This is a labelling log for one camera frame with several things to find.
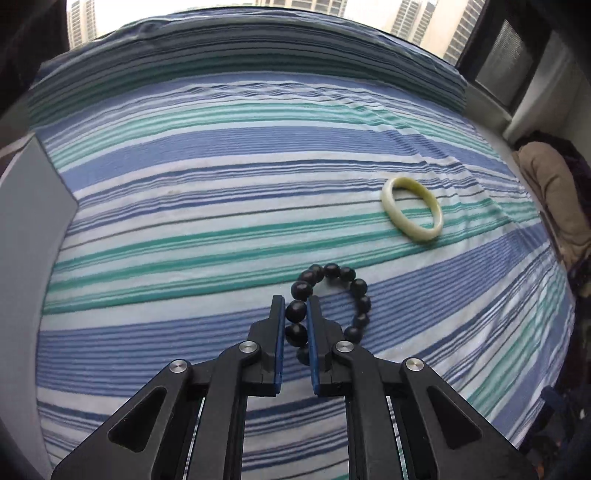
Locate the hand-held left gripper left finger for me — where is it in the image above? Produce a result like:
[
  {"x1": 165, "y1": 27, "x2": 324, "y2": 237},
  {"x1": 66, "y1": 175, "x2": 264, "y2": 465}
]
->
[{"x1": 51, "y1": 295, "x2": 284, "y2": 480}]

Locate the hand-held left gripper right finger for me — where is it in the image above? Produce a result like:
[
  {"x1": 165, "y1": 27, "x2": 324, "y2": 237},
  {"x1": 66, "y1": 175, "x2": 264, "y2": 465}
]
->
[{"x1": 308, "y1": 295, "x2": 536, "y2": 480}]

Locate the black bead bracelet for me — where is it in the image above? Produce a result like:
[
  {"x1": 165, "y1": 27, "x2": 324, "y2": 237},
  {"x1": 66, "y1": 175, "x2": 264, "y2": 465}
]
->
[{"x1": 285, "y1": 263, "x2": 372, "y2": 367}]

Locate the blue green striped bed sheet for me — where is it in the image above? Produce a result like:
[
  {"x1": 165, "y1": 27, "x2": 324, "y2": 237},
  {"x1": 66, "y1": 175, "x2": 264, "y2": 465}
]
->
[{"x1": 25, "y1": 7, "x2": 578, "y2": 480}]

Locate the pale jade bangle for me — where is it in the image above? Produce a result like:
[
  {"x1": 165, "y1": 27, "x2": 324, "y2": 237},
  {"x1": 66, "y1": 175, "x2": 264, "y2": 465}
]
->
[{"x1": 381, "y1": 177, "x2": 444, "y2": 241}]

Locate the beige cloth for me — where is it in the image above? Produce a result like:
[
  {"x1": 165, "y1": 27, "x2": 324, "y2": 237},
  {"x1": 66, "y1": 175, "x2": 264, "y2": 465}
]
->
[{"x1": 512, "y1": 141, "x2": 591, "y2": 278}]

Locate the window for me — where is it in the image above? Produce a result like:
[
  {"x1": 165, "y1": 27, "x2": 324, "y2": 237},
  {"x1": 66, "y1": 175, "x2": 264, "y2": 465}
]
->
[{"x1": 67, "y1": 0, "x2": 490, "y2": 65}]

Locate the grey louvred wall unit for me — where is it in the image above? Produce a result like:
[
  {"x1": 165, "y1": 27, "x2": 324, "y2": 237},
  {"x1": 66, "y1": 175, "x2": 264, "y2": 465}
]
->
[{"x1": 475, "y1": 18, "x2": 530, "y2": 108}]

